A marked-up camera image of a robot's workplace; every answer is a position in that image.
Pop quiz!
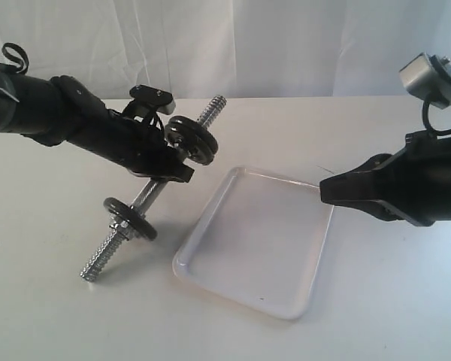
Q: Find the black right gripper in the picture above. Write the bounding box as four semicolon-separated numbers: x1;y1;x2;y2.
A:
319;131;451;226

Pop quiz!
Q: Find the black weight plate end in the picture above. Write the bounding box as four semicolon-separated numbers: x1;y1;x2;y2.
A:
165;123;214;165

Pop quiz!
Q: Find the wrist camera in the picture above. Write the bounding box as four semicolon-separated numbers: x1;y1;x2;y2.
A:
129;85;176;115
399;53;451;109

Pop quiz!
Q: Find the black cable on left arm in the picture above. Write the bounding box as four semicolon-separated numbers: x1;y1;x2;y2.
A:
0;42;31;76

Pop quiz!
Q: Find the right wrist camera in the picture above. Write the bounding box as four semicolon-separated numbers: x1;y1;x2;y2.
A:
399;53;451;109

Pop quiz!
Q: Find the white rectangular plastic tray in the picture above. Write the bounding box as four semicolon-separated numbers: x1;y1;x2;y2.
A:
172;166;334;320

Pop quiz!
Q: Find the white backdrop curtain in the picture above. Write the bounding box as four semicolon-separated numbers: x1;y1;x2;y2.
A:
0;1;451;99

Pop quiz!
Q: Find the chrome threaded dumbbell bar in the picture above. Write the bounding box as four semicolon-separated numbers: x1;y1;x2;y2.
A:
80;95;227;282

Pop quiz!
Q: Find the black weight plate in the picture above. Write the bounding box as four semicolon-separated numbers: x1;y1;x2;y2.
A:
165;116;219;165
103;197;158;241

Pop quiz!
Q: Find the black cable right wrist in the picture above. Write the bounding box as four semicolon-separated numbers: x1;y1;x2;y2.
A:
422;98;451;137

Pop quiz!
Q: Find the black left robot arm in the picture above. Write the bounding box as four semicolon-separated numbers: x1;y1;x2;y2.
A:
0;70;194;183

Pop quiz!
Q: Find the chrome collar nut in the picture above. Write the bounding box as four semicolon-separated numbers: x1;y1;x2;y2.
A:
109;220;136;241

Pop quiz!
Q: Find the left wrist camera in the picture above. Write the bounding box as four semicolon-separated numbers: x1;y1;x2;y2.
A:
129;85;176;115

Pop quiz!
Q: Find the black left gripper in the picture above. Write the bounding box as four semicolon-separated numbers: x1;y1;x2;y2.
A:
66;109;195;183

